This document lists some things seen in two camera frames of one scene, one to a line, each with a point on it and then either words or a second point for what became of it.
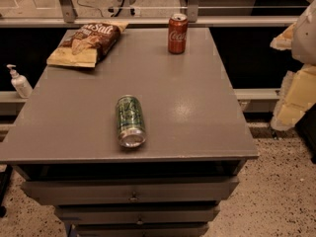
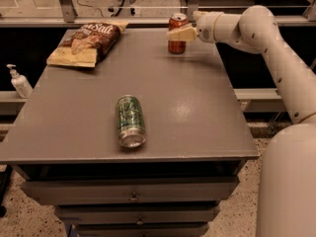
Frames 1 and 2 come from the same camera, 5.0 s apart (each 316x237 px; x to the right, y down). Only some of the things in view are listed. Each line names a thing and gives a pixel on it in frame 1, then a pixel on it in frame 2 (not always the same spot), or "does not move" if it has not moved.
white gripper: (306, 39) → (206, 28)
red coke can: (178, 26) does not move
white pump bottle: (20, 82) does not move
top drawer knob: (133, 197) does not move
